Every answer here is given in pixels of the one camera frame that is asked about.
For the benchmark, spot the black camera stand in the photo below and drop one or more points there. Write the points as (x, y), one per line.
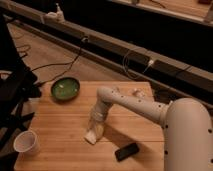
(15, 90)

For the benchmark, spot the black rectangular phone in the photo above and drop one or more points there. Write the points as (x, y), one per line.
(126, 151)

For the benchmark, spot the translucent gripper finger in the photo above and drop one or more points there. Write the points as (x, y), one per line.
(96, 127)

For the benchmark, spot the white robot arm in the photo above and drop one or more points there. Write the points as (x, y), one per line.
(186, 123)

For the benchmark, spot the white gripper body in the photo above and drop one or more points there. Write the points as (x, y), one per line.
(100, 111)

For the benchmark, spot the green round bowl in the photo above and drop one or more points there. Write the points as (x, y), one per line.
(65, 89)

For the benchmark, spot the white paper cup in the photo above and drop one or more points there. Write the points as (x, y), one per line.
(27, 143)

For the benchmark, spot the white object on rail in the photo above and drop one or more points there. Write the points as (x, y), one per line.
(58, 15)

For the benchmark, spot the white sponge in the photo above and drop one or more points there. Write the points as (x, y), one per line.
(91, 137)

